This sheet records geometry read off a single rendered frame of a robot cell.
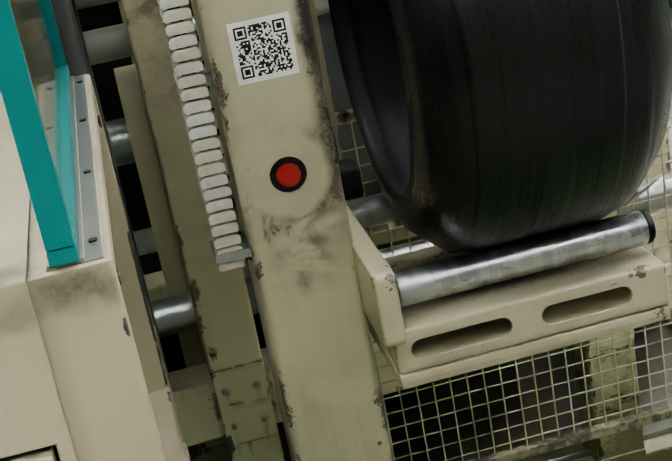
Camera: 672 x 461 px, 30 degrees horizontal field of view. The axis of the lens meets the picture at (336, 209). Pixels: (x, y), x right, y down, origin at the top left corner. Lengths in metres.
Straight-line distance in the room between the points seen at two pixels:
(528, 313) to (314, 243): 0.28
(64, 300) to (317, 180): 0.77
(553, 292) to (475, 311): 0.10
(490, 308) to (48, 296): 0.83
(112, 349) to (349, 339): 0.83
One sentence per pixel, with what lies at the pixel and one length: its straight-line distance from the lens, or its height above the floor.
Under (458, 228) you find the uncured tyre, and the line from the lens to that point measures 1.49.
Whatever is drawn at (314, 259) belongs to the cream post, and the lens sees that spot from 1.58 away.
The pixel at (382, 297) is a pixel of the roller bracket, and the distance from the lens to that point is 1.49.
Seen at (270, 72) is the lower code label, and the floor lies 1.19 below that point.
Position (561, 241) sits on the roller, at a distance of 1.59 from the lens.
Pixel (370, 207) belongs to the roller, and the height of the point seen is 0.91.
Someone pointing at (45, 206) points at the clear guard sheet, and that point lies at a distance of 0.80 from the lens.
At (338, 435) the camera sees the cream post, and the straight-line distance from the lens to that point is 1.69.
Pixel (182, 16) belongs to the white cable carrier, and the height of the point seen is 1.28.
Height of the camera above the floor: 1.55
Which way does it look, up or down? 21 degrees down
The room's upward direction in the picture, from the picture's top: 11 degrees counter-clockwise
